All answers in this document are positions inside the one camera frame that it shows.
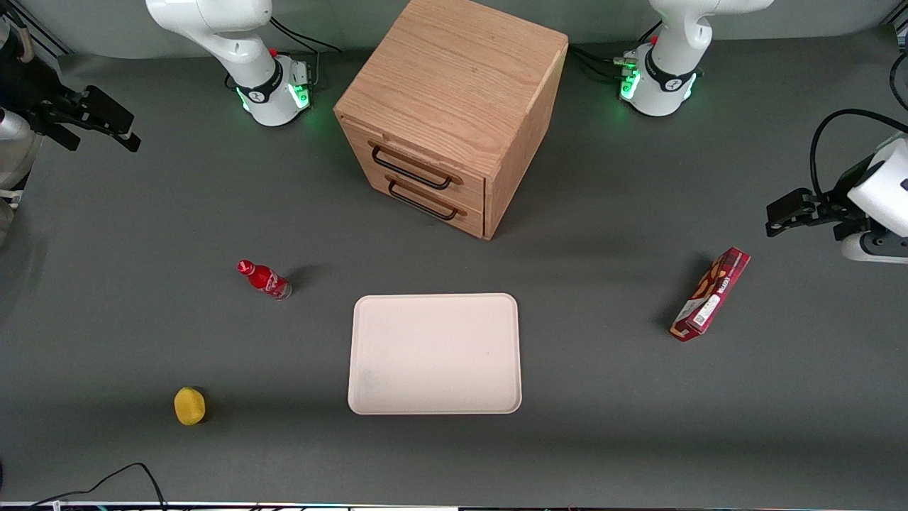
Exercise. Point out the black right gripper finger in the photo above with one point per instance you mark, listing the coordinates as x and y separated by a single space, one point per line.
128 141
108 110

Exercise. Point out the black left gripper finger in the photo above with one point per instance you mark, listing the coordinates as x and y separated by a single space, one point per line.
784 228
791 201

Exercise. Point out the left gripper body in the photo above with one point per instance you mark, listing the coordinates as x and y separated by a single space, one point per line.
841 200

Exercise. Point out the wooden drawer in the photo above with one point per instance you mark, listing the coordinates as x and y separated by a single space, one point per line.
425 160
468 218

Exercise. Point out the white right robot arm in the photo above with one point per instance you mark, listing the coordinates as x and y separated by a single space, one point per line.
248 50

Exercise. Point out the wooden drawer cabinet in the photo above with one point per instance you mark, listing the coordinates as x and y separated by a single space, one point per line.
461 78

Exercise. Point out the red snack box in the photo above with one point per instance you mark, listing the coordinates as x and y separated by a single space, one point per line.
711 294

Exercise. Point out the red soda bottle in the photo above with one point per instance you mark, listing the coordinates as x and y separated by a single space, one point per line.
264 278

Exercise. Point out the yellow lemon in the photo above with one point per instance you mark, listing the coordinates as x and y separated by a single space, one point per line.
189 406

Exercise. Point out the beige plastic tray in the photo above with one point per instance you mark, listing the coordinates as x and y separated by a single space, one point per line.
434 353

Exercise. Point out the aluminium frame rail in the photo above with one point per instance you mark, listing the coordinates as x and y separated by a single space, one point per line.
42 32

